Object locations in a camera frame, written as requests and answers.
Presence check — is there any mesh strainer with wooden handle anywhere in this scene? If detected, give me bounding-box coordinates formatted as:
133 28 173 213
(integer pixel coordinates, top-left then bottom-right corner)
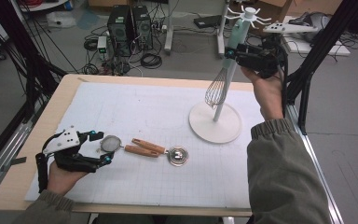
100 134 161 159

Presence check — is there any steel egg separator wooden handle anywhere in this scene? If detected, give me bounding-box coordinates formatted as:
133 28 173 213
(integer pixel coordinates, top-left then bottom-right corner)
131 137 189 167

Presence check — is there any coiled black floor cable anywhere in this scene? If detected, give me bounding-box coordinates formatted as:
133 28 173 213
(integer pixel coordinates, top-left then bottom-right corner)
140 52 163 70

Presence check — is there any black metal frame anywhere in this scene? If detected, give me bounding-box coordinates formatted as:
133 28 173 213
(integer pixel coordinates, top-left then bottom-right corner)
283 0 358 136
0 0 68 119

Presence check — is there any white grid mat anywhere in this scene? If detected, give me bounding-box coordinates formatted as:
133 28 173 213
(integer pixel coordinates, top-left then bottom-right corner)
24 81 266 210

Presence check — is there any flat black box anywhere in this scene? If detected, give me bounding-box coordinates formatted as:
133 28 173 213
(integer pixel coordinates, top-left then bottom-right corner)
193 14 231 30

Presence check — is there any clear plastic bag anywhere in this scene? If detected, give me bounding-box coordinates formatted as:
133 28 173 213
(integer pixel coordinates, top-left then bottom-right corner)
46 10 77 30

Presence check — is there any slim black computer tower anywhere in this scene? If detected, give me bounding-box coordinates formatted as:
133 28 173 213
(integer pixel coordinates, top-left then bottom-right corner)
131 5 154 51

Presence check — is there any white hook stand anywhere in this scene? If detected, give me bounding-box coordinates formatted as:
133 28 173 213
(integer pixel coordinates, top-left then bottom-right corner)
188 5 273 145

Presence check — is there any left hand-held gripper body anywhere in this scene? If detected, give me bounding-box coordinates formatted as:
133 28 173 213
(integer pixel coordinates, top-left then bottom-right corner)
42 125 103 174

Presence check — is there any person's right hand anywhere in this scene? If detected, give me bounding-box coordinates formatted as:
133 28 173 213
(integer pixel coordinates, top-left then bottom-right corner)
241 65 286 121

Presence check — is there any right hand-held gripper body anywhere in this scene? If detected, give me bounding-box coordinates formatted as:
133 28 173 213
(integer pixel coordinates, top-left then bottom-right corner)
236 21 320 79

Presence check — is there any grey headset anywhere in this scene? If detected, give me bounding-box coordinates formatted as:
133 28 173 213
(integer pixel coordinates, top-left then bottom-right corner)
288 11 331 43

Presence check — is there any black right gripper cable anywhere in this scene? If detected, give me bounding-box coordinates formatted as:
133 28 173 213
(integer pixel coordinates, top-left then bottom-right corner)
278 43 291 117

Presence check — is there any small white box green light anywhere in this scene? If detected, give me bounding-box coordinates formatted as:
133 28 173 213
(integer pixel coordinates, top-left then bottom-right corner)
96 35 108 61

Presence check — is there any person's left hand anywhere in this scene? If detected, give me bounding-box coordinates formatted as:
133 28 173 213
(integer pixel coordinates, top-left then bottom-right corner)
46 160 91 198

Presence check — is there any large black computer tower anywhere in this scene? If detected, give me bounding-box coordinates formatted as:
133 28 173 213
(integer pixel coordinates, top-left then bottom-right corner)
106 5 135 58

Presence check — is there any aluminium rail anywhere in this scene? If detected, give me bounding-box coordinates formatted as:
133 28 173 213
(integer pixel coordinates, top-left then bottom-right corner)
283 104 345 224
0 102 43 203

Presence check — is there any cardboard box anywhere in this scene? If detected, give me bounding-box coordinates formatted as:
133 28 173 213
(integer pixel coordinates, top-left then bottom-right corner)
229 0 294 38

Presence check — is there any whisk with mint green handle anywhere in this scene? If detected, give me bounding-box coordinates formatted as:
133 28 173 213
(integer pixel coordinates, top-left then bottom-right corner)
204 17 250 108

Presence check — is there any light wooden table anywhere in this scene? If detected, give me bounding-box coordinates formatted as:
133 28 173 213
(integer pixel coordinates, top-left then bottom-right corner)
0 73 293 218

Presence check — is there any white floor board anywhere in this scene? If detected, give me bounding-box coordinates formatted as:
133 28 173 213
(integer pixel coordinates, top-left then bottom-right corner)
280 15 352 58

